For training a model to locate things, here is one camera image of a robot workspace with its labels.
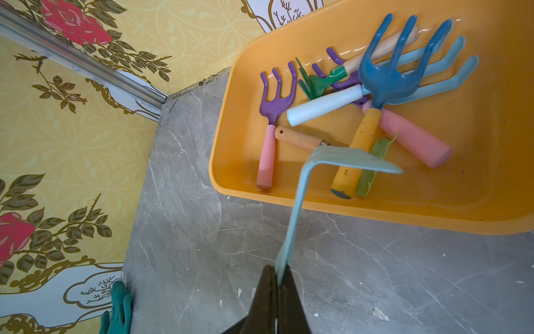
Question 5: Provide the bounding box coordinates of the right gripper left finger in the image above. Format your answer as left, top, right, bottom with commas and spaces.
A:
223, 265, 277, 334

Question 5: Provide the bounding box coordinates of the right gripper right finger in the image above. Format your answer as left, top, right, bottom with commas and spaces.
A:
277, 275, 312, 334

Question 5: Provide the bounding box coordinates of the light blue hand rake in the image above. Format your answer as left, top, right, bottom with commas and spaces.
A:
275, 146, 403, 286

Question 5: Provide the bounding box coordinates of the purple rake pink handle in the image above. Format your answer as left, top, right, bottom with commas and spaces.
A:
312, 47, 453, 168
256, 61, 298, 190

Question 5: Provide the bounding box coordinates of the green rake wooden handle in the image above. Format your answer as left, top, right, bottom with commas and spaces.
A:
296, 32, 401, 100

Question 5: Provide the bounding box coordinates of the orange plastic storage tray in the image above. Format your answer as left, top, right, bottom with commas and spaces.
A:
209, 1, 533, 235

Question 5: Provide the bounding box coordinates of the dark blue rake yellow handle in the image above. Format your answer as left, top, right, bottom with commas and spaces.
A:
330, 13, 454, 200

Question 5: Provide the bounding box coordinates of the light green small rake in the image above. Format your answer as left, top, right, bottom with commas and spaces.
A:
354, 133, 398, 200

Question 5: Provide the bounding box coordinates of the green rubber glove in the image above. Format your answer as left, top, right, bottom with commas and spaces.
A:
99, 281, 133, 334

